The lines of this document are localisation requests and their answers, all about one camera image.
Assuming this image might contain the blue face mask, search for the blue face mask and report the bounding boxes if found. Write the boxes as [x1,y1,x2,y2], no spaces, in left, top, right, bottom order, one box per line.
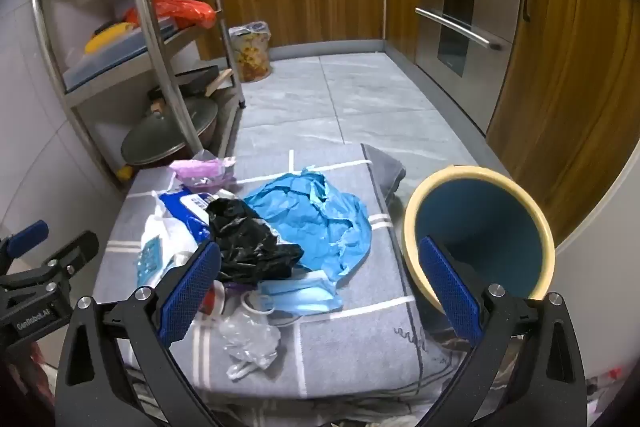
[240,269,345,319]

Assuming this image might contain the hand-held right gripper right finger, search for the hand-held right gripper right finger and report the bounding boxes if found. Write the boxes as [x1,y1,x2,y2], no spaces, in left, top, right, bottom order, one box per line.
[417,234,588,427]

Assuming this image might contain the grey checked blanket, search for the grey checked blanket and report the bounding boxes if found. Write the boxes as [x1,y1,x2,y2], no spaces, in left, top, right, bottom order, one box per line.
[92,143,451,400]

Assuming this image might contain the stainless steel oven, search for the stainless steel oven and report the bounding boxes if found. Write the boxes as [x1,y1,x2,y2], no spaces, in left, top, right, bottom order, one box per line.
[414,0,525,135]

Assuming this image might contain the purple plastic packet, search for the purple plastic packet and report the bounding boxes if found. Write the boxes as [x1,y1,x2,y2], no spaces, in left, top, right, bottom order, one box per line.
[170,156,237,195]

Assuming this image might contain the clear storage box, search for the clear storage box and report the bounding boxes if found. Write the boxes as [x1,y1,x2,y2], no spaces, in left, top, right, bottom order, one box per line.
[62,27,176,88]

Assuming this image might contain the blue paper sheet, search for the blue paper sheet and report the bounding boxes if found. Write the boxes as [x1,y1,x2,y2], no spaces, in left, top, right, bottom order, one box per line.
[243,169,373,288]

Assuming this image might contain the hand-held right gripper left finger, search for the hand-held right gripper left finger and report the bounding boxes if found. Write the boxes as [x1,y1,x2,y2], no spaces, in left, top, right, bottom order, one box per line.
[54,241,223,427]

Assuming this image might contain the white plastic bag blue print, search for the white plastic bag blue print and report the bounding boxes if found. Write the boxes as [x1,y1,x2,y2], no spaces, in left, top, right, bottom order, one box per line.
[134,212,201,293]

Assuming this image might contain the stainless steel shelf rack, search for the stainless steel shelf rack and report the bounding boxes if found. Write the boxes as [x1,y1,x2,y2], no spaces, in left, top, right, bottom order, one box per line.
[31,0,247,178]

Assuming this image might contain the blue wet wipes packet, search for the blue wet wipes packet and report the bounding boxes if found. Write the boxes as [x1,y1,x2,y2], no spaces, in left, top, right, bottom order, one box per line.
[160,189,241,243]

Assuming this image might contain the printed snack bag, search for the printed snack bag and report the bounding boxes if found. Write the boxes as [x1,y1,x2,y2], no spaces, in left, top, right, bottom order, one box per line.
[228,21,272,84]

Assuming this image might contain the red and white wrapper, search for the red and white wrapper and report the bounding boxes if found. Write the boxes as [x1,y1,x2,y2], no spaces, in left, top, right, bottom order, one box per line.
[200,279,227,315]

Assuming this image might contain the clear plastic wrapper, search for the clear plastic wrapper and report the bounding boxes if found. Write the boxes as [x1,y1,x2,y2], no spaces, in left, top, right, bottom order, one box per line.
[217,312,282,380]

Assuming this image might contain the teal wastebasket with yellow rim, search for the teal wastebasket with yellow rim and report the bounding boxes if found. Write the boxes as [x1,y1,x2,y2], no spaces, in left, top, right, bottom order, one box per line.
[402,165,556,315]

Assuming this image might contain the glass pan lid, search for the glass pan lid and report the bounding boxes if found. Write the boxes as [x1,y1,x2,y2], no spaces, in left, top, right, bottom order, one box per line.
[121,94,219,168]

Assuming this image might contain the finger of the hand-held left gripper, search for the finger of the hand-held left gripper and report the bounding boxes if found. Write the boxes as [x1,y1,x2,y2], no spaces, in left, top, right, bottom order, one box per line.
[0,220,50,260]
[27,230,100,290]

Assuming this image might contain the black plastic bag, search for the black plastic bag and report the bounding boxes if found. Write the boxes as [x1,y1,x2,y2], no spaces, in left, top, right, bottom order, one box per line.
[206,198,305,284]

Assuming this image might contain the yellow plastic item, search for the yellow plastic item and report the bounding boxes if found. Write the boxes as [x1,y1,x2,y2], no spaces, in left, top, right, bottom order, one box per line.
[84,22,138,54]

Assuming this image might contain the orange plastic bag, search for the orange plastic bag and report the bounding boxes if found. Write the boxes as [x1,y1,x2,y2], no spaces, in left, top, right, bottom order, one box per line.
[125,0,218,30]

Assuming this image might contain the black frying pan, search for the black frying pan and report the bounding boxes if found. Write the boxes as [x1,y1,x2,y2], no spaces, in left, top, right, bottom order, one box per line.
[150,66,233,100]

